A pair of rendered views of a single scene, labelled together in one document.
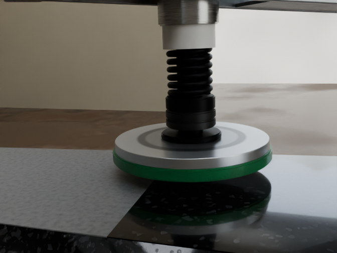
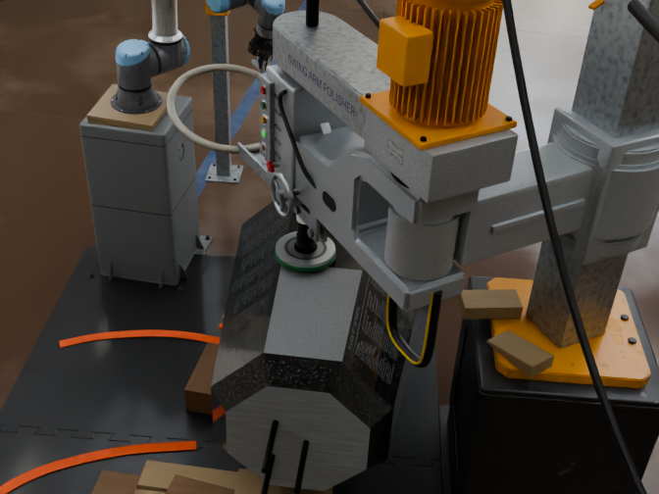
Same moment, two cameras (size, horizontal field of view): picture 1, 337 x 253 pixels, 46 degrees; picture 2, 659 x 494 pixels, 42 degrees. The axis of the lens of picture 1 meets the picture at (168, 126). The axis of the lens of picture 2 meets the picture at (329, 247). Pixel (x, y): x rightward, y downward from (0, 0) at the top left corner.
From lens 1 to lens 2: 3.09 m
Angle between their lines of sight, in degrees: 91
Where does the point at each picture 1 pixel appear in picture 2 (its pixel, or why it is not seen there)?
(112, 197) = (335, 272)
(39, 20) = not seen: outside the picture
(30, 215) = (351, 286)
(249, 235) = not seen: hidden behind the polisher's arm
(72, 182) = (322, 284)
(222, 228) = not seen: hidden behind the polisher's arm
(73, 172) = (311, 286)
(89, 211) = (346, 275)
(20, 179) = (320, 298)
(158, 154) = (329, 253)
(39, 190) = (330, 290)
